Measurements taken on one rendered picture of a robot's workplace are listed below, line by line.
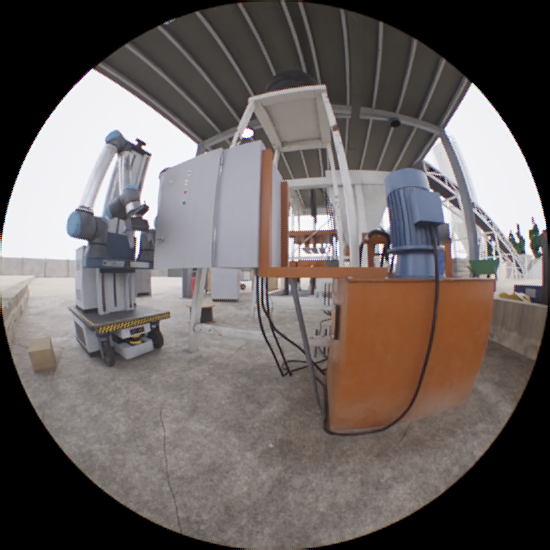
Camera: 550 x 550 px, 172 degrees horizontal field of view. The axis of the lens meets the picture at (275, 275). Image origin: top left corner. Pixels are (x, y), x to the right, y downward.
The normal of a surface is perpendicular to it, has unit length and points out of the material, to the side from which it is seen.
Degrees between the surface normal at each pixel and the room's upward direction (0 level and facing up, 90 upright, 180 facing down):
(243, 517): 0
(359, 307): 90
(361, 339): 90
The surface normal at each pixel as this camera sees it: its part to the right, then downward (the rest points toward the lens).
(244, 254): -0.29, 0.00
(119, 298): 0.96, 0.00
